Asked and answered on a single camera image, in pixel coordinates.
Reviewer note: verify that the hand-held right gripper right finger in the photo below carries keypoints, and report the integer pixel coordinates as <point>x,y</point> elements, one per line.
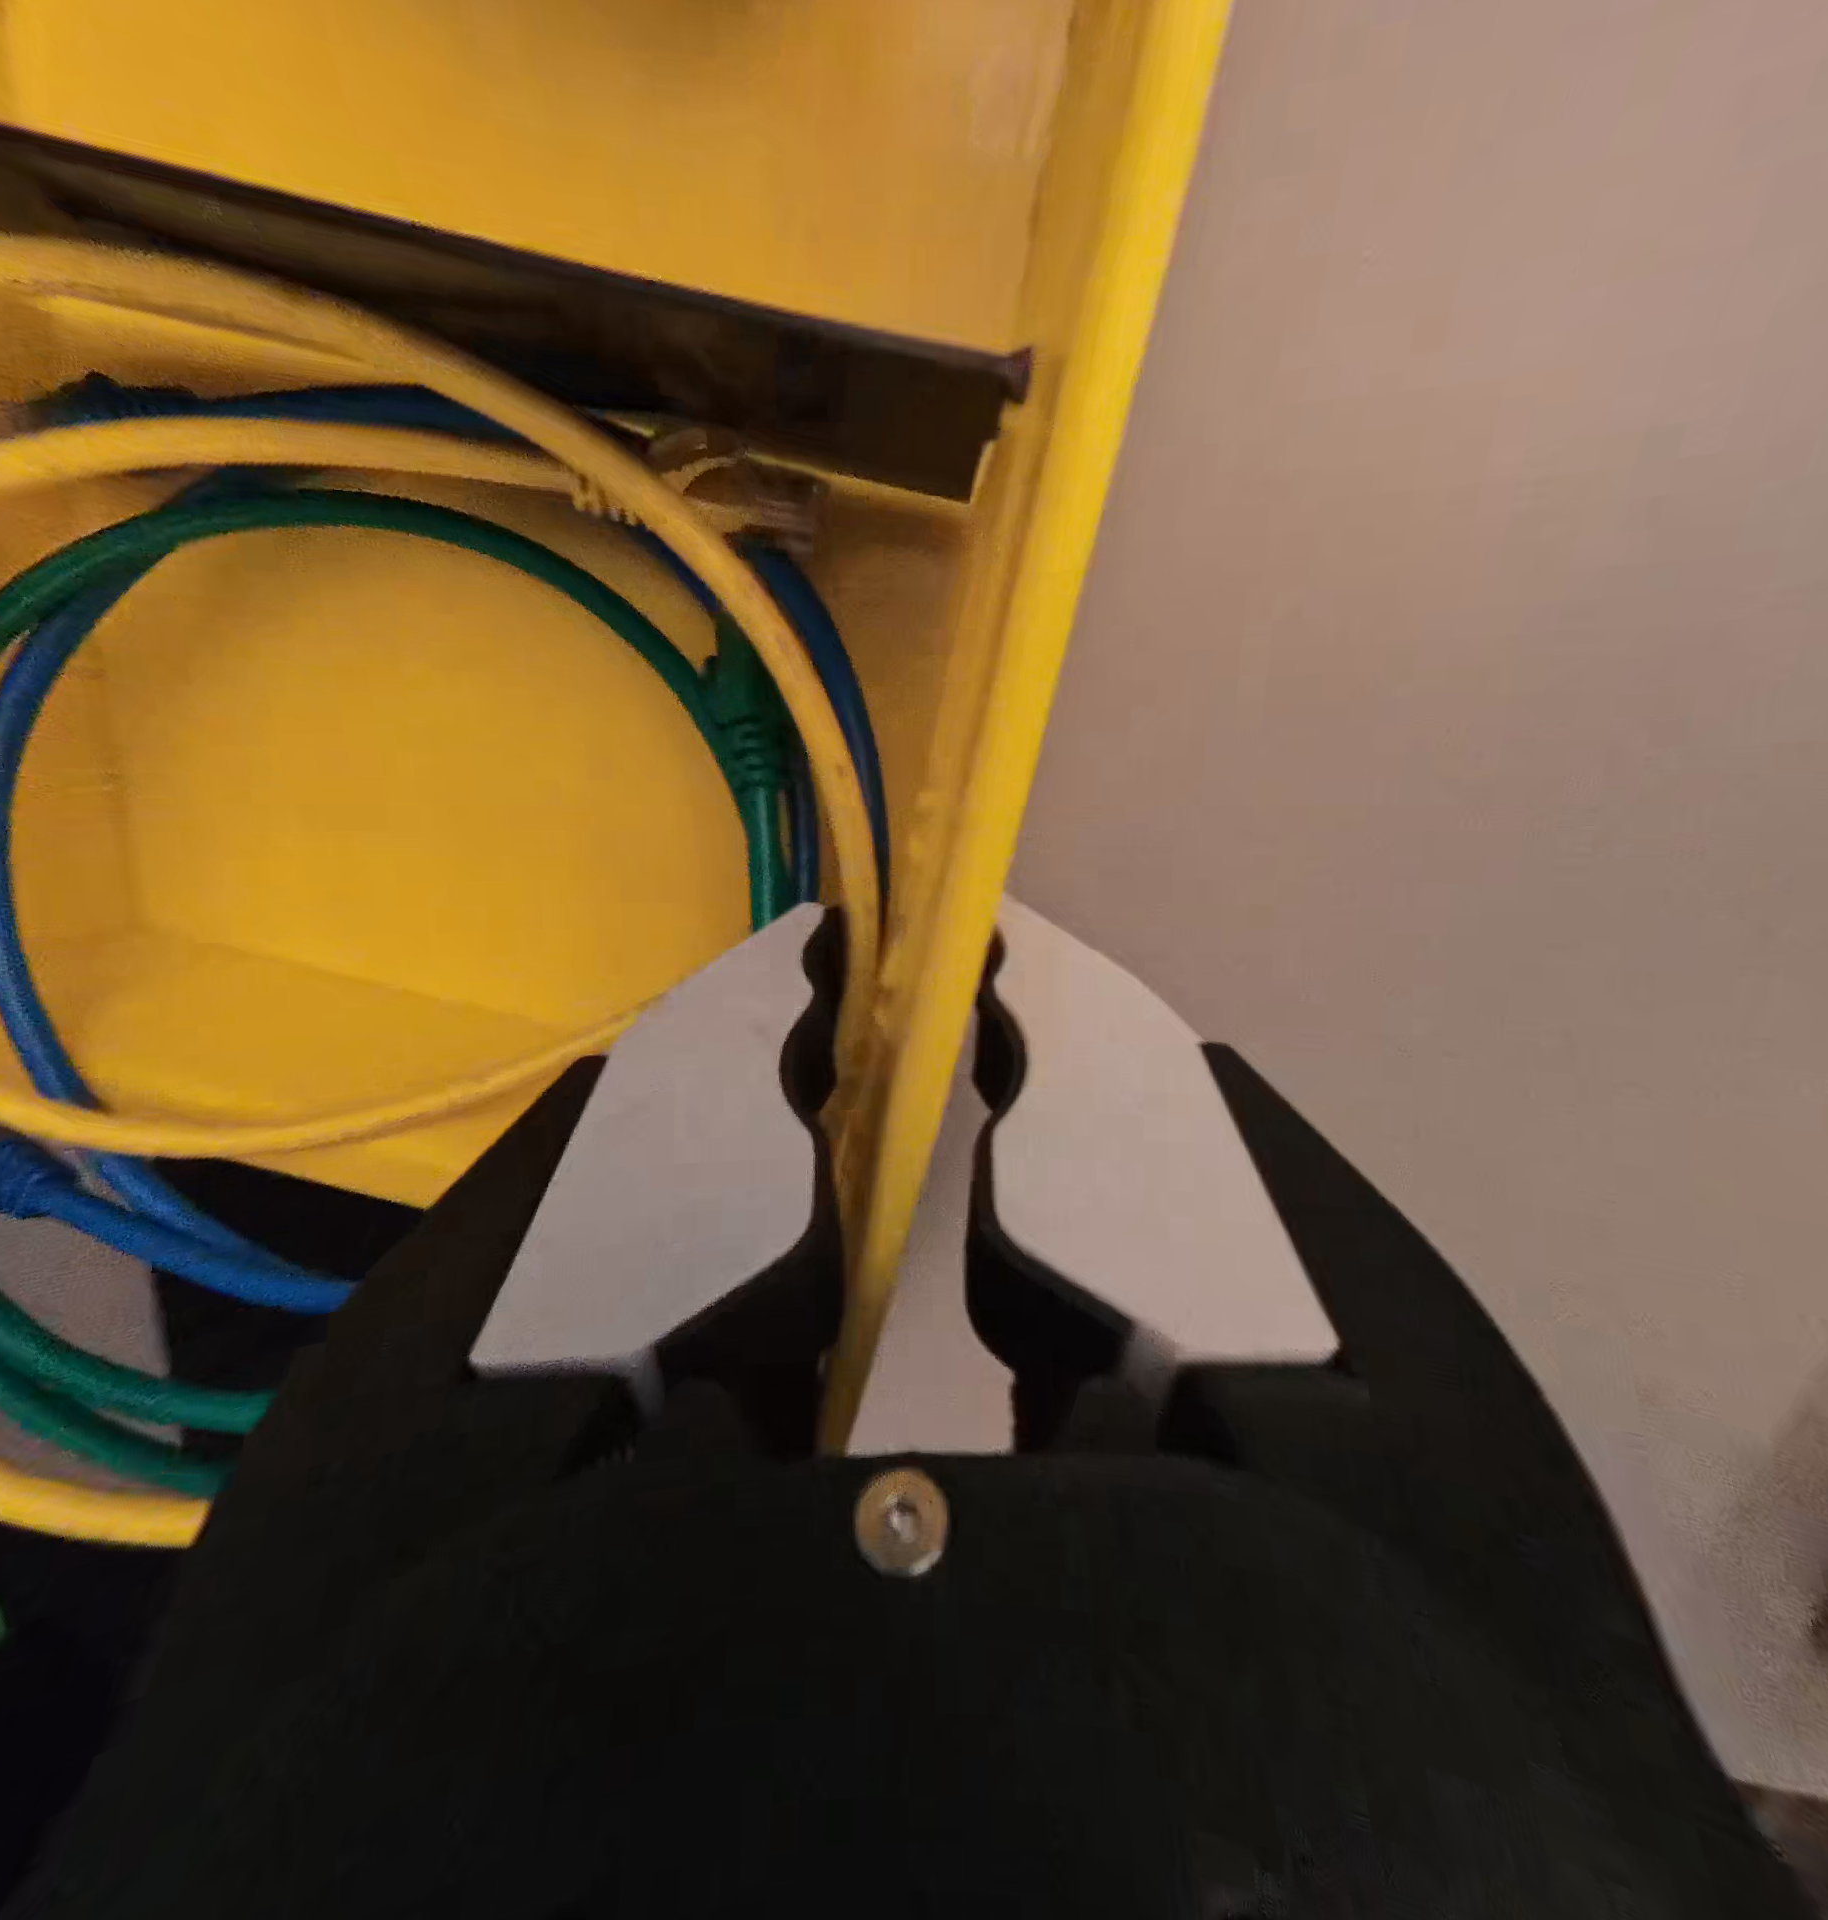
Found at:
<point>1154,1186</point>

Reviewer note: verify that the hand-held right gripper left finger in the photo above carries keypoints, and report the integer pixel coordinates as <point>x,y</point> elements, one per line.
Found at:
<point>659,1186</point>

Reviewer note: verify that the yellow plastic bin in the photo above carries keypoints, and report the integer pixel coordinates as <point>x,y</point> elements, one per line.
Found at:
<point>402,841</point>

